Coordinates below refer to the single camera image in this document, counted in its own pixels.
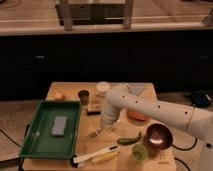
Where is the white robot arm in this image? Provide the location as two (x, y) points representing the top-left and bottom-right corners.
(101, 89), (213, 171)

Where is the wooden brush block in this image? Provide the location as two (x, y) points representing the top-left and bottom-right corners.
(87, 104), (102, 115)

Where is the orange bowl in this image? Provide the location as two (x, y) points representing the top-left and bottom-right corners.
(127, 110), (150, 121)

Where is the white lidded jar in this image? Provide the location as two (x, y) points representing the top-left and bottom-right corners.
(96, 81), (111, 97)

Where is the dark metal cup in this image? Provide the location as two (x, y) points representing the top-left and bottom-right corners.
(78, 90), (89, 106)

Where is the yellow corn cob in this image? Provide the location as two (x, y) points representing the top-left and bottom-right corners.
(91, 151), (119, 164)

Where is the grey triangular cloth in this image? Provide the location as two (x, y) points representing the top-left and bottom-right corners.
(129, 84), (145, 96)

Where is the light green cup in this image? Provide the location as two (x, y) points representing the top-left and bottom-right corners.
(132, 144), (148, 162)

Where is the grey blue sponge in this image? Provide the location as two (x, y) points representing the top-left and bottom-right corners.
(51, 116), (67, 136)

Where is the dark purple bowl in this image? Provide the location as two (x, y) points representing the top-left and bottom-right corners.
(146, 123), (173, 150)

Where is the green plastic tray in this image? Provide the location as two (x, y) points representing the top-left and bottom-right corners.
(19, 100), (81, 160)

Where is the black power cable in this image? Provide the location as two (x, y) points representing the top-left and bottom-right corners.
(171, 136), (199, 152)

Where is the wooden stool frame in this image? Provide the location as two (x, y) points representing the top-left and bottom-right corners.
(55, 0), (134, 31)

